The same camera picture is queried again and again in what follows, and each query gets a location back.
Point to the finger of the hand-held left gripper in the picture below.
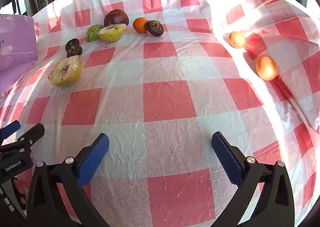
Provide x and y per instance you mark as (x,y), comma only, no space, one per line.
(32,135)
(10,129)

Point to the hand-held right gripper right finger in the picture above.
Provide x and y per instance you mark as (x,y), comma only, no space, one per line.
(226,157)

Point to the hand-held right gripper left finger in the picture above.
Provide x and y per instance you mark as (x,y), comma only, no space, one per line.
(96,153)

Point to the yellow-green fruit half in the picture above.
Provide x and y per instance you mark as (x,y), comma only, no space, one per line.
(66,72)

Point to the large orange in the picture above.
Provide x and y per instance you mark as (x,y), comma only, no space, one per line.
(237,39)
(266,67)

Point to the red white checkered tablecloth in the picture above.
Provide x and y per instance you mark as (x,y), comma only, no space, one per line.
(170,97)

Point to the purple box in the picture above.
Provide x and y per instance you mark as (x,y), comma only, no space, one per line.
(15,42)

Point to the dark brown fruit half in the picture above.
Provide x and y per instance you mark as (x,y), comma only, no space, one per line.
(155,28)
(73,47)

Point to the green wrapped fruit half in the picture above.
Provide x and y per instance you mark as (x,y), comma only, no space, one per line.
(93,33)

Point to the pale yellow wrapped fruit half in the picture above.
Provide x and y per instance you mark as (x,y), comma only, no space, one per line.
(112,32)

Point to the small tangerine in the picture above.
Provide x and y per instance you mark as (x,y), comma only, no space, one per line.
(140,25)

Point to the dark red round fruit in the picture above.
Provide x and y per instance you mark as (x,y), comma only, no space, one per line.
(116,17)

